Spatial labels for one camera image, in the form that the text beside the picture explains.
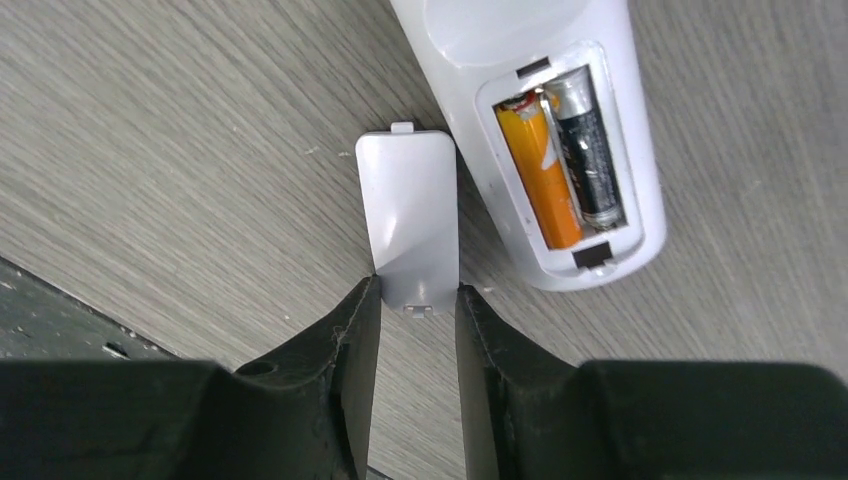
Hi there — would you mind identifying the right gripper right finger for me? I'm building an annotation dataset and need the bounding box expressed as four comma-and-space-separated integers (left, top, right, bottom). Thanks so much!
455, 284, 583, 479

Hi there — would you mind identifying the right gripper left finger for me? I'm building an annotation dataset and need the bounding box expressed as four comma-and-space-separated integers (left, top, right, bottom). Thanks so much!
235, 276, 381, 479

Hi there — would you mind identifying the white battery cover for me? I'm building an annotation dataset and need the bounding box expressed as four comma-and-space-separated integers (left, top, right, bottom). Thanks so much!
355, 122, 459, 318

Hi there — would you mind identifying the black AAA battery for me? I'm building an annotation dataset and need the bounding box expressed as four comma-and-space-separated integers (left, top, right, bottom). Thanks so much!
544, 66, 624, 231

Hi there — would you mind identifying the white remote control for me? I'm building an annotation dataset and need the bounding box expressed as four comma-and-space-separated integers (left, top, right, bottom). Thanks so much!
392, 0, 667, 291

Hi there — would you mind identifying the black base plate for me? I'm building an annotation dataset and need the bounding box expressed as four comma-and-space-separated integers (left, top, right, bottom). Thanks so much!
1, 259, 175, 360

